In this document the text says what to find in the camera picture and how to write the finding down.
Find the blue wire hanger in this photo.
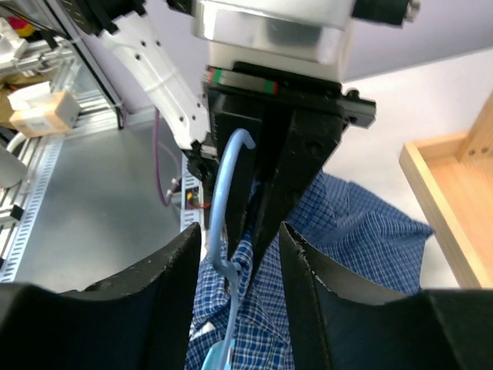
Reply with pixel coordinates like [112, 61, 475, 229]
[202, 129, 256, 369]

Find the blue checked shirt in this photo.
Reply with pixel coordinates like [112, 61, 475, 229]
[186, 173, 433, 369]

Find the black aluminium frame post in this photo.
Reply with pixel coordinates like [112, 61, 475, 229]
[74, 35, 127, 130]

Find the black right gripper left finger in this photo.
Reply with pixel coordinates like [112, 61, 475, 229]
[1, 224, 201, 369]

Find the grey cylindrical bottle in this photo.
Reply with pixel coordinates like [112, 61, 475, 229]
[0, 146, 28, 188]

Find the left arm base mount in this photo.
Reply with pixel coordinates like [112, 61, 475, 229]
[180, 154, 211, 230]

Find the cardboard box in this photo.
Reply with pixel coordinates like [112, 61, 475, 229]
[8, 82, 81, 138]

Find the grey slotted cable duct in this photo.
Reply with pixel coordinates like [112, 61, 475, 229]
[1, 135, 64, 283]

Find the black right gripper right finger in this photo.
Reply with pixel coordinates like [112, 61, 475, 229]
[279, 223, 492, 369]

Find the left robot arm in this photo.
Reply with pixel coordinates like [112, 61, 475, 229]
[62, 1, 376, 261]

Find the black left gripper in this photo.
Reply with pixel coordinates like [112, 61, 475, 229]
[203, 62, 377, 272]

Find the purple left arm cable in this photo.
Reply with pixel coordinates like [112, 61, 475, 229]
[153, 109, 182, 207]

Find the wooden clothes rack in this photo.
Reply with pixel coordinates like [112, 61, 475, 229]
[399, 98, 492, 288]

